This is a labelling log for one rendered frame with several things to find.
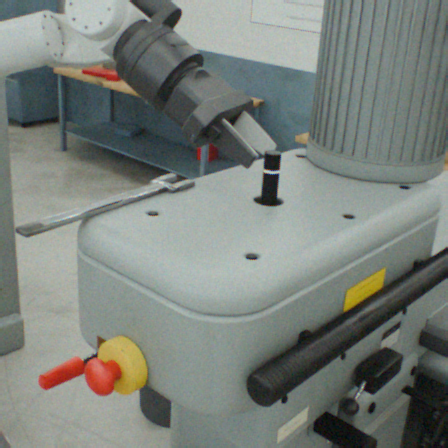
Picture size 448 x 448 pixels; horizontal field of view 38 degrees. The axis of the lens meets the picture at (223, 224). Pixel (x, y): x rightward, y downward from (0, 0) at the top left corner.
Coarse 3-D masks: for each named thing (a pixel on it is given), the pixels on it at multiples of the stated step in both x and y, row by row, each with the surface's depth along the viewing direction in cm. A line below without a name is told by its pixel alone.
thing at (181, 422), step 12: (180, 408) 88; (336, 408) 91; (180, 420) 89; (192, 420) 87; (180, 432) 89; (192, 432) 87; (204, 432) 86; (216, 432) 84; (312, 432) 86; (180, 444) 90; (192, 444) 88; (204, 444) 86; (216, 444) 85; (228, 444) 83; (288, 444) 83; (300, 444) 85; (312, 444) 88; (324, 444) 92
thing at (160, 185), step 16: (176, 176) 84; (128, 192) 77; (144, 192) 78; (160, 192) 80; (80, 208) 72; (96, 208) 72; (112, 208) 74; (32, 224) 67; (48, 224) 67; (64, 224) 69
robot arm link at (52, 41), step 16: (32, 16) 82; (48, 16) 83; (64, 16) 86; (32, 32) 81; (48, 32) 83; (64, 32) 87; (32, 48) 82; (48, 48) 82; (64, 48) 87; (80, 48) 87; (96, 48) 87; (48, 64) 85; (64, 64) 86; (80, 64) 87; (96, 64) 88
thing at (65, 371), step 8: (96, 352) 80; (72, 360) 77; (80, 360) 78; (88, 360) 79; (56, 368) 76; (64, 368) 76; (72, 368) 77; (80, 368) 77; (40, 376) 75; (48, 376) 75; (56, 376) 75; (64, 376) 76; (72, 376) 77; (40, 384) 75; (48, 384) 74; (56, 384) 75
